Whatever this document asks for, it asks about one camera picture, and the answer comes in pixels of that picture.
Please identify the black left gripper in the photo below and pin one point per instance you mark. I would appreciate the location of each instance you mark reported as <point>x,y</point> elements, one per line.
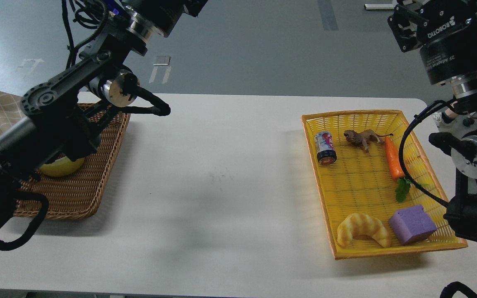
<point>158,16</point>

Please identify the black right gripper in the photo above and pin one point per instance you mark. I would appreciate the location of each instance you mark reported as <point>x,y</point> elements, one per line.
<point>446,30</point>

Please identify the yellow tape roll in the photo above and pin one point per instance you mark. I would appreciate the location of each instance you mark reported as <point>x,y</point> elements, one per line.
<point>61,167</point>

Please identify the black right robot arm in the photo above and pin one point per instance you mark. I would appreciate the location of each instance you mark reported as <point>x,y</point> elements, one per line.
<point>461,210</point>

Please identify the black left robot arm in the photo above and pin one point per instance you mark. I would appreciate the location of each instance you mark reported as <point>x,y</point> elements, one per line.
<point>67,114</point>

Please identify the white metal floor stand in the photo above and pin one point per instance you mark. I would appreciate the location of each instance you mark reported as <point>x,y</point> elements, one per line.
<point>379,7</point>

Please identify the white sneaker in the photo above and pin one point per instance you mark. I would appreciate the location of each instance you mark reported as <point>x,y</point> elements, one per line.
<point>445,120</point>

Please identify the brown toy lion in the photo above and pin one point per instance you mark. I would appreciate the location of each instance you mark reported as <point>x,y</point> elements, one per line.
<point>362,139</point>

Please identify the small drink can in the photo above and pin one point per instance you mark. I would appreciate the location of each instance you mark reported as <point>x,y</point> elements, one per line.
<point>325,151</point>

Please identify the orange toy carrot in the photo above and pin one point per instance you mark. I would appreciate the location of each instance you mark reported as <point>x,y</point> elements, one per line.
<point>403,184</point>

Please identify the yellow plastic basket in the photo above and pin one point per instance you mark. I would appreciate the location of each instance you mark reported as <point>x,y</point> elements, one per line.
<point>360,182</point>

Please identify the brown wicker basket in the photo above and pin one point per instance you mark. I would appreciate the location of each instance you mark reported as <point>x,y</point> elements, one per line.
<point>79,195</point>

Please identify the purple foam block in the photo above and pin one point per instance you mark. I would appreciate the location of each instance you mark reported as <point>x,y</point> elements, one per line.
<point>412,224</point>

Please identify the toy croissant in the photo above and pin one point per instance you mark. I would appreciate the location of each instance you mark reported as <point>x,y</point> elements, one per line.
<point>357,224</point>

